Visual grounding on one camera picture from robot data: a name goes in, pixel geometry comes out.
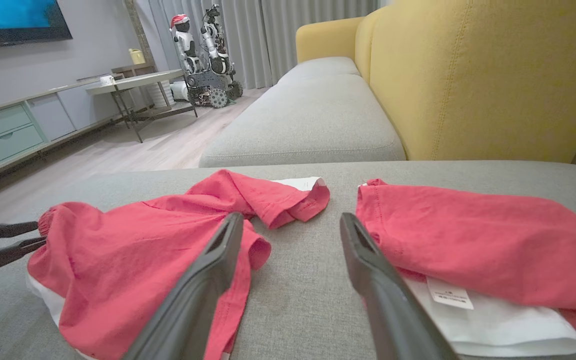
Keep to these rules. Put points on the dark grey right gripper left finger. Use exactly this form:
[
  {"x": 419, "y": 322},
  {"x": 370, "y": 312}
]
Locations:
[{"x": 193, "y": 305}]

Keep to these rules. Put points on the white wheeled robot santa hat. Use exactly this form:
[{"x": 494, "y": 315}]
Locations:
[{"x": 208, "y": 75}]

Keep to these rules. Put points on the grey sofa seat cushion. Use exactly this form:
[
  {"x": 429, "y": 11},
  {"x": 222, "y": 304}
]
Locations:
[{"x": 308, "y": 120}]

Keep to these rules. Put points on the white ribbed cylinder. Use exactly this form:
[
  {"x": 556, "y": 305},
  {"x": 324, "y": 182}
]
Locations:
[{"x": 160, "y": 95}]

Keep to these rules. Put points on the small yellow bag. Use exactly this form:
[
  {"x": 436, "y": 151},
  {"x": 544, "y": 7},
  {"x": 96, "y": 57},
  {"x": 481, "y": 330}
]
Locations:
[{"x": 137, "y": 56}]

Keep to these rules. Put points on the black flat screen television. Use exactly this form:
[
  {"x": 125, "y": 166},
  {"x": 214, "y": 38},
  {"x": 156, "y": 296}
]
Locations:
[{"x": 13, "y": 20}]

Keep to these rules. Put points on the grey table black legs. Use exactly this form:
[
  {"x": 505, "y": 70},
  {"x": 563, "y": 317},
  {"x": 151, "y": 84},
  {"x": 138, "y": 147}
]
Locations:
[{"x": 138, "y": 81}]

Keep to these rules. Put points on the large grey chaise seat cushion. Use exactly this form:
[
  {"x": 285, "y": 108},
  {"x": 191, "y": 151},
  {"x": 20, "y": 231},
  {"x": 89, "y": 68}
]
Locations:
[{"x": 308, "y": 300}]

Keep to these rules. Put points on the grey pleated curtain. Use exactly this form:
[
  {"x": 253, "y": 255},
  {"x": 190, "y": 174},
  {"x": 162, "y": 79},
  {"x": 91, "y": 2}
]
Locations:
[{"x": 288, "y": 35}]

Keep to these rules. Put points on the yellow sofa armrest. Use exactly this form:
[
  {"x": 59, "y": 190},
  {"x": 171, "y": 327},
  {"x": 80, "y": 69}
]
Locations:
[{"x": 323, "y": 40}]

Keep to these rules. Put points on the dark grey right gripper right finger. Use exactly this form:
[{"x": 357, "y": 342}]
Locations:
[{"x": 388, "y": 305}]

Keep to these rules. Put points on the pale grey drawer cabinet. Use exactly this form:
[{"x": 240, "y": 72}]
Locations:
[{"x": 8, "y": 135}]

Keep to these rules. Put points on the wide yellow sofa backrest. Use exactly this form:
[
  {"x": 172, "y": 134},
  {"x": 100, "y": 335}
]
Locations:
[{"x": 493, "y": 75}]

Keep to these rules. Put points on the red white basketball shorts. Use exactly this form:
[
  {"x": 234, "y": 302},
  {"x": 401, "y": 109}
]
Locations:
[{"x": 118, "y": 260}]

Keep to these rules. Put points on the red white basketball jersey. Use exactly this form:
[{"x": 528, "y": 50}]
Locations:
[{"x": 468, "y": 235}]

